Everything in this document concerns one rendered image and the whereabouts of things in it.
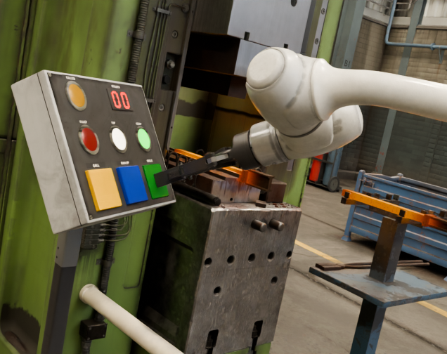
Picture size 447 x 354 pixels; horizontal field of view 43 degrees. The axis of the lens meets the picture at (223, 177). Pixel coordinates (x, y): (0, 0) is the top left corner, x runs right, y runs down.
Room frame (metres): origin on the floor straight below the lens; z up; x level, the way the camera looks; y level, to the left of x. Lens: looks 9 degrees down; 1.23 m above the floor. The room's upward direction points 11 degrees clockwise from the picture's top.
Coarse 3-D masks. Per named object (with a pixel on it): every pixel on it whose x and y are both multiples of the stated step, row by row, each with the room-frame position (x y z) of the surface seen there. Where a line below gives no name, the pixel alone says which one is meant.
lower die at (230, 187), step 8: (184, 160) 1.74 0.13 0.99; (192, 160) 1.76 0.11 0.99; (168, 168) 1.68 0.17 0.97; (192, 176) 1.60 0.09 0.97; (200, 176) 1.58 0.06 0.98; (208, 176) 1.58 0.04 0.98; (216, 176) 1.60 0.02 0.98; (224, 176) 1.58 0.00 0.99; (232, 176) 1.60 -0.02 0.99; (240, 176) 1.61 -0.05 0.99; (200, 184) 1.57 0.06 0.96; (208, 184) 1.55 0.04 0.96; (216, 184) 1.55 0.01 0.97; (224, 184) 1.57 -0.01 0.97; (232, 184) 1.59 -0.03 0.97; (240, 184) 1.62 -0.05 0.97; (208, 192) 1.55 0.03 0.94; (216, 192) 1.56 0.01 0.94; (224, 192) 1.58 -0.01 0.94; (232, 192) 1.60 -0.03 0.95; (240, 192) 1.62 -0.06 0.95; (248, 192) 1.65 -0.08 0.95; (256, 192) 1.67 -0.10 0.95; (224, 200) 1.58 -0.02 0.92; (232, 200) 1.60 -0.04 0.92; (240, 200) 1.63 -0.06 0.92; (248, 200) 1.65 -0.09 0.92; (256, 200) 1.67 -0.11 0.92
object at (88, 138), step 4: (84, 132) 1.03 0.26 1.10; (88, 132) 1.04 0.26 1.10; (92, 132) 1.05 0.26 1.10; (84, 136) 1.02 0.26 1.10; (88, 136) 1.03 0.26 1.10; (92, 136) 1.05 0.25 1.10; (84, 140) 1.02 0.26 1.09; (88, 140) 1.03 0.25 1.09; (92, 140) 1.04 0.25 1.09; (96, 140) 1.05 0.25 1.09; (84, 144) 1.02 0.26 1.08; (88, 144) 1.02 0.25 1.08; (92, 144) 1.04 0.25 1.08; (96, 144) 1.05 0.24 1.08; (88, 148) 1.02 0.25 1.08; (92, 148) 1.03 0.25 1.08
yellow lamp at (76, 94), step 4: (72, 84) 1.05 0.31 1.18; (72, 88) 1.05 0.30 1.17; (76, 88) 1.06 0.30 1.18; (72, 92) 1.04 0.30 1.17; (76, 92) 1.05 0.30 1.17; (80, 92) 1.06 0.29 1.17; (72, 96) 1.04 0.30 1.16; (76, 96) 1.05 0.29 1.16; (80, 96) 1.06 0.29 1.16; (72, 100) 1.03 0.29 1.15; (76, 100) 1.04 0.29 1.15; (80, 100) 1.05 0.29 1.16; (84, 100) 1.07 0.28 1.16; (76, 104) 1.04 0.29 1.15; (80, 104) 1.05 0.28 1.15
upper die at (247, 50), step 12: (192, 36) 1.69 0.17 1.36; (204, 36) 1.65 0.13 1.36; (192, 48) 1.68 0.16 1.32; (204, 48) 1.64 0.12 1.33; (216, 48) 1.60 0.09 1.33; (228, 48) 1.57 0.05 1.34; (240, 48) 1.55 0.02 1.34; (252, 48) 1.58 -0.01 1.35; (264, 48) 1.61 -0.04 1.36; (192, 60) 1.67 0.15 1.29; (204, 60) 1.63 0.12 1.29; (216, 60) 1.60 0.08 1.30; (228, 60) 1.56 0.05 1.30; (240, 60) 1.55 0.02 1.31; (216, 72) 1.67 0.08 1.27; (228, 72) 1.56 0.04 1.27; (240, 72) 1.56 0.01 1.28
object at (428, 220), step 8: (344, 192) 1.87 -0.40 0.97; (352, 192) 1.85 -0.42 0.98; (360, 200) 1.82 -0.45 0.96; (368, 200) 1.80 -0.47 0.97; (376, 200) 1.77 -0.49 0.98; (384, 208) 1.75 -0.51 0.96; (392, 208) 1.73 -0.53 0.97; (400, 208) 1.71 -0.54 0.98; (408, 216) 1.68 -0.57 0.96; (416, 216) 1.66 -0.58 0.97; (424, 216) 1.63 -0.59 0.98; (432, 216) 1.63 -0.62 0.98; (424, 224) 1.63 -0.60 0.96; (432, 224) 1.63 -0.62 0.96; (440, 224) 1.61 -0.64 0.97
